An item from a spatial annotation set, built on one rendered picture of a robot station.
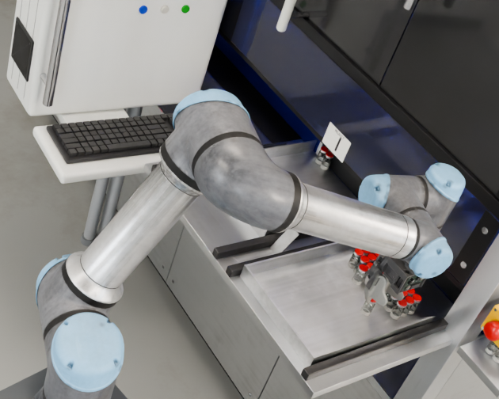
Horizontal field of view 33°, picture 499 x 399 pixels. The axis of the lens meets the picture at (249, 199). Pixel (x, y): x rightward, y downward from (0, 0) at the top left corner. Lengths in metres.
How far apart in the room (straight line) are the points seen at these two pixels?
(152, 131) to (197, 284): 0.66
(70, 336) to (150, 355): 1.36
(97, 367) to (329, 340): 0.55
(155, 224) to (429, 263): 0.46
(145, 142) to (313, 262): 0.55
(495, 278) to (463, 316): 0.13
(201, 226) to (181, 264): 0.87
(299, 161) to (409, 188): 0.68
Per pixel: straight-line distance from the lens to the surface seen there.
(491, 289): 1.82
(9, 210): 3.14
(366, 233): 1.37
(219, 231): 1.90
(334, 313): 1.82
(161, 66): 2.29
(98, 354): 1.42
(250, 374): 2.58
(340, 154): 2.06
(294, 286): 1.84
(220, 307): 2.62
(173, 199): 1.37
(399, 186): 1.55
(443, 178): 1.59
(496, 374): 1.91
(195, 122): 1.31
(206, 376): 2.78
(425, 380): 2.02
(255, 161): 1.24
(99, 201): 2.67
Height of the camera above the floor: 2.10
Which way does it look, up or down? 37 degrees down
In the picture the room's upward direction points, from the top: 21 degrees clockwise
